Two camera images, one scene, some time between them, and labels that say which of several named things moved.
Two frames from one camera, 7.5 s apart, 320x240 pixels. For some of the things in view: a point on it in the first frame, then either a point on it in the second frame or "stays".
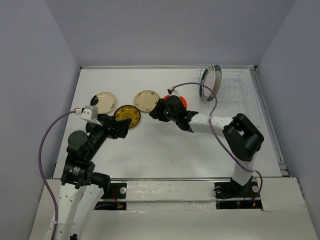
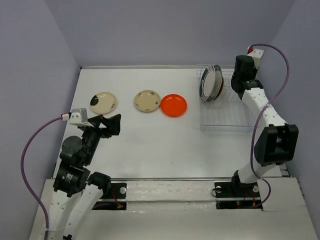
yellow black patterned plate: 124,112 → 222,89
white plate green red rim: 208,80 stays
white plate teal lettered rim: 218,77 stays
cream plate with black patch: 107,102 stays
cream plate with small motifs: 146,100 stays
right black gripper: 157,112 → 255,70
